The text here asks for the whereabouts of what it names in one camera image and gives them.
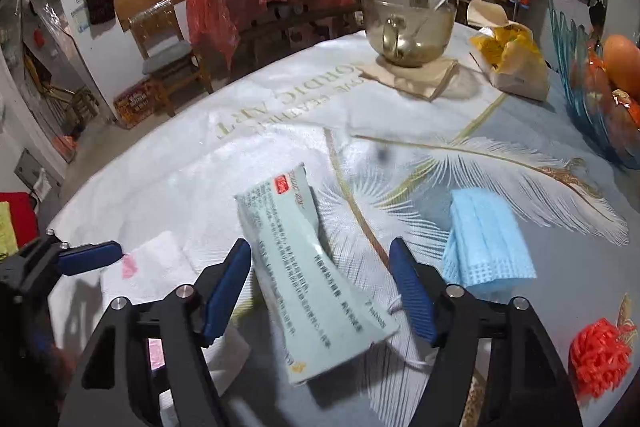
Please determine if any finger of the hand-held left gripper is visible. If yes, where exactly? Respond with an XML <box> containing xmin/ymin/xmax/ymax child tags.
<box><xmin>45</xmin><ymin>229</ymin><xmax>123</xmax><ymax>278</ymax></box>

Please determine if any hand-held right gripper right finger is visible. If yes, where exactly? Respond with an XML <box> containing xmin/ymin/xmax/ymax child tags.
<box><xmin>389</xmin><ymin>237</ymin><xmax>583</xmax><ymax>427</ymax></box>

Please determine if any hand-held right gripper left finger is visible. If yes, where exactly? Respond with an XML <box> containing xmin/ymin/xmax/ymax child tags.
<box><xmin>59</xmin><ymin>238</ymin><xmax>252</xmax><ymax>427</ymax></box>

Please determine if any pale green mask packet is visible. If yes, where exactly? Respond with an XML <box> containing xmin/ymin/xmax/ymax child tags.
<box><xmin>234</xmin><ymin>163</ymin><xmax>401</xmax><ymax>388</ymax></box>

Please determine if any red cloth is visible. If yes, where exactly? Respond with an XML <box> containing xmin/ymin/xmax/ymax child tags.
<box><xmin>0</xmin><ymin>192</ymin><xmax>38</xmax><ymax>253</ymax></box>

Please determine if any blue face mask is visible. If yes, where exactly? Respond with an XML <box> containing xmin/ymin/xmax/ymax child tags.
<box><xmin>441</xmin><ymin>188</ymin><xmax>537</xmax><ymax>294</ymax></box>

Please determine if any printed cardboard box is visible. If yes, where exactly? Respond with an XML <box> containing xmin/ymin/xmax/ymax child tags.
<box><xmin>114</xmin><ymin>82</ymin><xmax>166</xmax><ymax>128</ymax></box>

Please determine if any red mesh scrubber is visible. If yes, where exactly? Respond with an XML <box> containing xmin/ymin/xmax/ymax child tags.
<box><xmin>570</xmin><ymin>319</ymin><xmax>632</xmax><ymax>400</ymax></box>

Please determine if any wooden chair grey cushion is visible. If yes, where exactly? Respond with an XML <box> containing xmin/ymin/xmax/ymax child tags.
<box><xmin>127</xmin><ymin>0</ymin><xmax>213</xmax><ymax>118</ymax></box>

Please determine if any beige cloth mat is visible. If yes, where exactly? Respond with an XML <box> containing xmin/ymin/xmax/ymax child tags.
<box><xmin>362</xmin><ymin>57</ymin><xmax>461</xmax><ymax>102</ymax></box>

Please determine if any yellow and white plastic bag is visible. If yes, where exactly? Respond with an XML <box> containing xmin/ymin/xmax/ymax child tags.
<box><xmin>469</xmin><ymin>22</ymin><xmax>551</xmax><ymax>102</ymax></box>

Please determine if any clear glass bowl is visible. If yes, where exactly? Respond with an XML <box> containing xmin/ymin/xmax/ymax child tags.
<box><xmin>361</xmin><ymin>0</ymin><xmax>458</xmax><ymax>68</ymax></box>

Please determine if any blue glass fruit bowl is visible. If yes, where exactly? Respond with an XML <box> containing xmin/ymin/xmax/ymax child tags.
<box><xmin>547</xmin><ymin>0</ymin><xmax>640</xmax><ymax>170</ymax></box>

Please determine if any table with red cloth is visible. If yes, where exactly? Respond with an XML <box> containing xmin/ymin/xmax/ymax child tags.
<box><xmin>186</xmin><ymin>0</ymin><xmax>356</xmax><ymax>70</ymax></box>

